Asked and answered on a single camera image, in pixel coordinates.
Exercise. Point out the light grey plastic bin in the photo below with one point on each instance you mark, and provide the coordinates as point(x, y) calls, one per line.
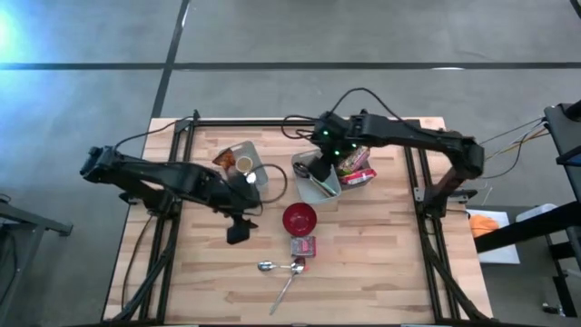
point(313, 193)

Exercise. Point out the black table frame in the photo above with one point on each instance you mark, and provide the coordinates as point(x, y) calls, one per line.
point(36, 221)

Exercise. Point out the white container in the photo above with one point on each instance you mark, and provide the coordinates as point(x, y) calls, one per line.
point(533, 212)

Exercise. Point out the white plastic bin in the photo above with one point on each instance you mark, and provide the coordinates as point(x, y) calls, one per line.
point(261, 175)

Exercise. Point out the black aluminium frame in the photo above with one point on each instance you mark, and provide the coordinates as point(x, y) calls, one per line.
point(249, 122)

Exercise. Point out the dark grey plastic bin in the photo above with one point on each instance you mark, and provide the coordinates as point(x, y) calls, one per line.
point(351, 186)

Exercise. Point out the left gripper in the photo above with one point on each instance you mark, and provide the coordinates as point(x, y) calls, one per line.
point(231, 195)

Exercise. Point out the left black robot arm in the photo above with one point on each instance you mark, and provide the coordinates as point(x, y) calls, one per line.
point(150, 175)

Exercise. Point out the long silver spoon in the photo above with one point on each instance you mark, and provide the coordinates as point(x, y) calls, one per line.
point(298, 263)

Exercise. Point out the orange snack packet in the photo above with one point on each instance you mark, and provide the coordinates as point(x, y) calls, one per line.
point(224, 159)

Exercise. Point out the black frame clamp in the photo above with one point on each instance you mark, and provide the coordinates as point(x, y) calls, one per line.
point(196, 115)

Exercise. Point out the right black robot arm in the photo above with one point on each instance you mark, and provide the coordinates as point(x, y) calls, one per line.
point(408, 134)

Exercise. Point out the white board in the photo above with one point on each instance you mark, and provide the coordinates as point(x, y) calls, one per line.
point(499, 256)

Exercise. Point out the silver can brown lid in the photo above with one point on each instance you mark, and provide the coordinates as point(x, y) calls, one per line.
point(244, 164)

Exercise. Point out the black equipment stand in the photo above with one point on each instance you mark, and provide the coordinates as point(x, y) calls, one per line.
point(522, 229)

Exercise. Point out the red and black bowl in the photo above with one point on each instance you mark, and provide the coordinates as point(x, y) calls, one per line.
point(299, 219)

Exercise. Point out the green white noodle packet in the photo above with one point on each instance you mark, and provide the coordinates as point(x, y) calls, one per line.
point(354, 160)

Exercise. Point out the red patterned tin box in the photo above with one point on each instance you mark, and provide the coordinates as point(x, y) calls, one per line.
point(303, 247)

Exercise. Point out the orange cloth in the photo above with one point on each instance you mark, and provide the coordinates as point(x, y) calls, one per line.
point(483, 225)

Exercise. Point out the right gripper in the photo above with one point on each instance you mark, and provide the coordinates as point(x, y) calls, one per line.
point(338, 134)

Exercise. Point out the white-lidded spice jar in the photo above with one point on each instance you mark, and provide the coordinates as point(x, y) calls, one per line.
point(251, 178)

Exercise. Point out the grey mounting bracket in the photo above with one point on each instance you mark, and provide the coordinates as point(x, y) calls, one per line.
point(418, 194)

